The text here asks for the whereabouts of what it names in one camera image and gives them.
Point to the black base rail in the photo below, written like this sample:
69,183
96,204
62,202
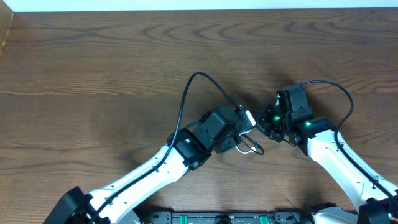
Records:
277,217

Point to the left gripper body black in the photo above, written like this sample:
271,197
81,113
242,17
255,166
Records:
234,116

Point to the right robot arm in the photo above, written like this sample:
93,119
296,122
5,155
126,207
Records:
291,119

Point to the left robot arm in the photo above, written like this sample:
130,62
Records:
74,207

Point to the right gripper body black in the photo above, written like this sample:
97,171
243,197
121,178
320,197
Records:
266,120

